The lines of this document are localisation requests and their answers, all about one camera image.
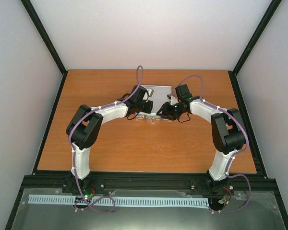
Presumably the white cable duct strip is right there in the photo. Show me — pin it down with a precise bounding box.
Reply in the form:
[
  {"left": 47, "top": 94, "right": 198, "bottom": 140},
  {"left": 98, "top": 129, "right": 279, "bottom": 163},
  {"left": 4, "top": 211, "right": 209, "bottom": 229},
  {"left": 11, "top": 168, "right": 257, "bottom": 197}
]
[{"left": 27, "top": 195, "right": 209, "bottom": 208}]

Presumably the black aluminium frame rail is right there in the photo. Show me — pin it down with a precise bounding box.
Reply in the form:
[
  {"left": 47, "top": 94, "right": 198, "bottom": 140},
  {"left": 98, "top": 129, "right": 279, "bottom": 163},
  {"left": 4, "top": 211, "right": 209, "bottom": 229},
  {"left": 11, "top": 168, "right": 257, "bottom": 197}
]
[{"left": 36, "top": 170, "right": 279, "bottom": 195}]

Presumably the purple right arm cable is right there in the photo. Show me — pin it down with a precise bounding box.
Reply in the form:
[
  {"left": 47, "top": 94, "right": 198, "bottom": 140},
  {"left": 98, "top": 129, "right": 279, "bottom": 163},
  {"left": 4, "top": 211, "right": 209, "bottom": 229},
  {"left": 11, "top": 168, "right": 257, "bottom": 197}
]
[{"left": 175, "top": 75, "right": 252, "bottom": 214}]

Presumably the aluminium poker case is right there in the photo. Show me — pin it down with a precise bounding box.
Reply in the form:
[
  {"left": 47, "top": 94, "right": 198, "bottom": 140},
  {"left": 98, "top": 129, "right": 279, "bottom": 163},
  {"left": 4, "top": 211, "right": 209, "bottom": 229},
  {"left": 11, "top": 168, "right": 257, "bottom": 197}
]
[{"left": 136, "top": 85, "right": 172, "bottom": 124}]

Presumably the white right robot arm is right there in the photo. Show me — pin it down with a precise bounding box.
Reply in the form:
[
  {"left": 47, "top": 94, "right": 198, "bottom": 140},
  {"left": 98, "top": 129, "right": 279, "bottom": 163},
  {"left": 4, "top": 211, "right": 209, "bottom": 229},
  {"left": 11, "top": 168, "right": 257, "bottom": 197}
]
[{"left": 156, "top": 84, "right": 249, "bottom": 181}]

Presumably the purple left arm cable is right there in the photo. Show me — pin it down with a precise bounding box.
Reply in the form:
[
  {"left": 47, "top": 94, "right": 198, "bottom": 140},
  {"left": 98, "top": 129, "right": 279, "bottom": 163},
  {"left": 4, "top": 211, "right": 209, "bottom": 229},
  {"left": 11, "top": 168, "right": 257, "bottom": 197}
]
[{"left": 67, "top": 65, "right": 144, "bottom": 214}]

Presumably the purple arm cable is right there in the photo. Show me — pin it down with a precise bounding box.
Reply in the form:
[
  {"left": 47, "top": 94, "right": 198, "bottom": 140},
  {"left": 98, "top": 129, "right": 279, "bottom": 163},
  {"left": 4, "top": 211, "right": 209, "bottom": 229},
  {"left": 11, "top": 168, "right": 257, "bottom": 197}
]
[
  {"left": 67, "top": 65, "right": 144, "bottom": 214},
  {"left": 175, "top": 75, "right": 252, "bottom": 214}
]

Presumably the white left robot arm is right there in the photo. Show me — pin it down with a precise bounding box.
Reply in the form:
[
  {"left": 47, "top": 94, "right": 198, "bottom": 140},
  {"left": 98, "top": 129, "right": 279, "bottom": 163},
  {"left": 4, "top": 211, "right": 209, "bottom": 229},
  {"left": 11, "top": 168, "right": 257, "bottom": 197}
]
[{"left": 66, "top": 85, "right": 153, "bottom": 193}]

